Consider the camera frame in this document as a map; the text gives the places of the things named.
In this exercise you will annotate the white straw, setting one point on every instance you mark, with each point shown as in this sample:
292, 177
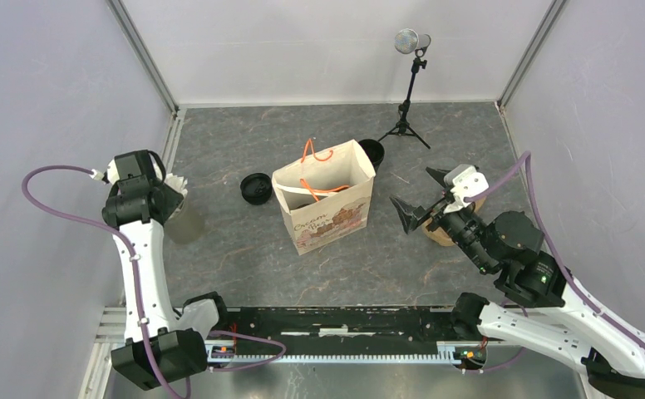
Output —
305, 190

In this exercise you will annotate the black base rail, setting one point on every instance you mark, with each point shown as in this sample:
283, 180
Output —
407, 334

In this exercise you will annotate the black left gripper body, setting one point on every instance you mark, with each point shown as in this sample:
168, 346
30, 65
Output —
171, 197

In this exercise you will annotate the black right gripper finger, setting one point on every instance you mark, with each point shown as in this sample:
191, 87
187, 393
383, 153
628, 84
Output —
442, 177
411, 216

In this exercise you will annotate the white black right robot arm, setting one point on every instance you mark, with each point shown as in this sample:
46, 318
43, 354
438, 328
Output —
605, 349

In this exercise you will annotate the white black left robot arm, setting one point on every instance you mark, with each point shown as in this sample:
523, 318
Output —
162, 344

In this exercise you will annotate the paper takeout bag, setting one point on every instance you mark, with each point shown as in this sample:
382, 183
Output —
328, 218

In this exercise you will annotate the microphone on black tripod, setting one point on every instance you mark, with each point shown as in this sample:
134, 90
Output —
409, 41

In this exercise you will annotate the stack of black cups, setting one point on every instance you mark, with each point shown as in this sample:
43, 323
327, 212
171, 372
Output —
374, 150

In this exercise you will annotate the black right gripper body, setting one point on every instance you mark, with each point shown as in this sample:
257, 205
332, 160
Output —
460, 226

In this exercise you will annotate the white straws in cup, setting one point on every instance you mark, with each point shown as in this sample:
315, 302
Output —
186, 224

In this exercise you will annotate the stack of black lids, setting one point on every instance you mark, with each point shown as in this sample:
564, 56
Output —
256, 189

